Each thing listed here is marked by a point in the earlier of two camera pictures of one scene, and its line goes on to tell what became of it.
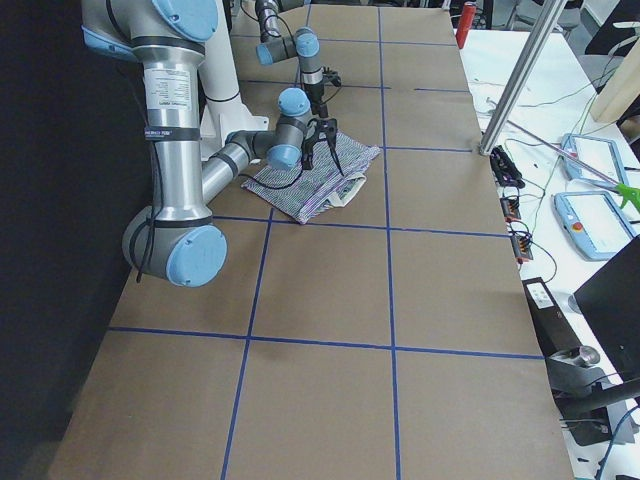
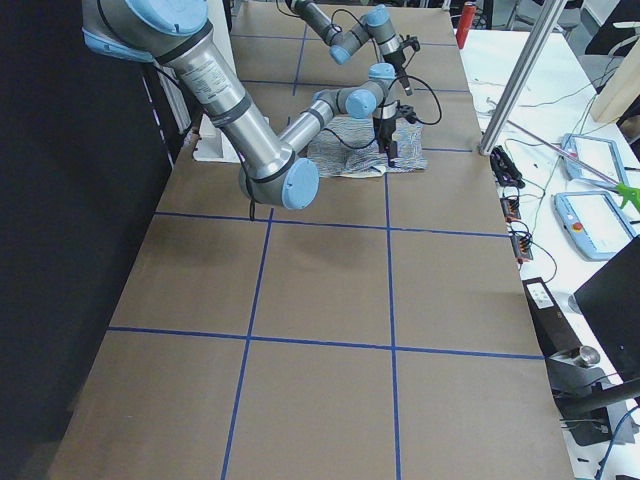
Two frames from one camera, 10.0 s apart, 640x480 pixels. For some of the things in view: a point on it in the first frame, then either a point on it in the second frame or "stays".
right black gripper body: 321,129 -> 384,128
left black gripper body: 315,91 -> 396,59
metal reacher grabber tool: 626,192 stays
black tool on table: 505,171 stays
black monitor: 611,304 stays
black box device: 555,332 stays
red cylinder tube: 467,17 stays
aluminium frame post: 533,51 stays
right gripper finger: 331,134 -> 392,152
